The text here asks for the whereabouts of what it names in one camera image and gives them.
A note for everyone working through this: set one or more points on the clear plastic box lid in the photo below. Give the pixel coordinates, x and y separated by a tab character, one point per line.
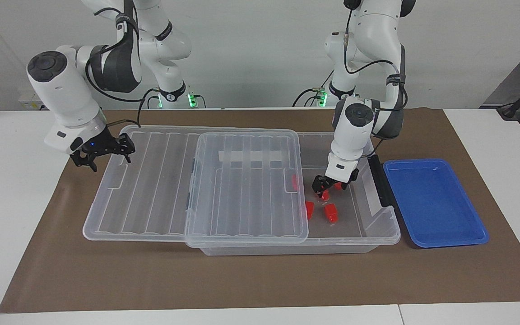
151	194

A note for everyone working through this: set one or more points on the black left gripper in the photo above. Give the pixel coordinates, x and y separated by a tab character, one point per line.
352	177

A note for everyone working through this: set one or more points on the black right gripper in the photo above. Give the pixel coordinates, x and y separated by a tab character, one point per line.
99	144

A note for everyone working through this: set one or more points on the blue plastic tray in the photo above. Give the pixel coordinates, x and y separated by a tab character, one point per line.
431	207

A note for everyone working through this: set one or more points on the clear plastic storage box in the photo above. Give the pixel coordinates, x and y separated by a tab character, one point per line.
341	234

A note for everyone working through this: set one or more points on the brown paper table mat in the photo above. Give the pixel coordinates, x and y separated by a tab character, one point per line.
106	271

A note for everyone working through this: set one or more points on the red block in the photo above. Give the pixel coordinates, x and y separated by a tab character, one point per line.
344	186
324	195
309	210
294	182
331	213

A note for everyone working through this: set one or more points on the black box latch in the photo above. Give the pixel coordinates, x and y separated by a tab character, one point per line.
191	185
381	180

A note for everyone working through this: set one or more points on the white wall socket strip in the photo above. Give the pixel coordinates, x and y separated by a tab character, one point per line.
30	101

